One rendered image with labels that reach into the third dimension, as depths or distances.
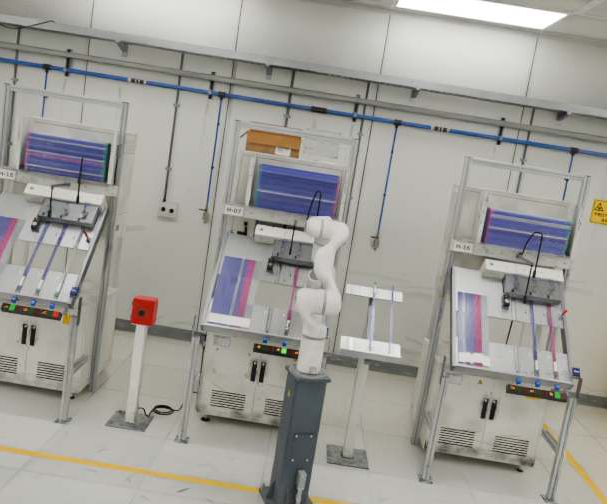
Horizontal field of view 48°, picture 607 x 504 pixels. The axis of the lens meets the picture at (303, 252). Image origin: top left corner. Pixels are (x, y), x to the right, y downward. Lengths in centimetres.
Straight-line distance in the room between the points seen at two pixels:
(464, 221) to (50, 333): 271
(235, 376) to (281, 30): 289
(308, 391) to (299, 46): 322
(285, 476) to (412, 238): 283
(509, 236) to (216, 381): 203
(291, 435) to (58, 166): 223
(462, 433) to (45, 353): 266
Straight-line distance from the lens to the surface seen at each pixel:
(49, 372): 461
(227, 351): 427
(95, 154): 443
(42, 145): 454
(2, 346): 468
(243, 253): 424
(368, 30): 579
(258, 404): 436
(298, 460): 353
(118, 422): 435
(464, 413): 445
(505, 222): 436
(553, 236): 445
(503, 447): 459
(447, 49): 585
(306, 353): 336
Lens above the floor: 179
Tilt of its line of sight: 9 degrees down
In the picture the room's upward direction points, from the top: 9 degrees clockwise
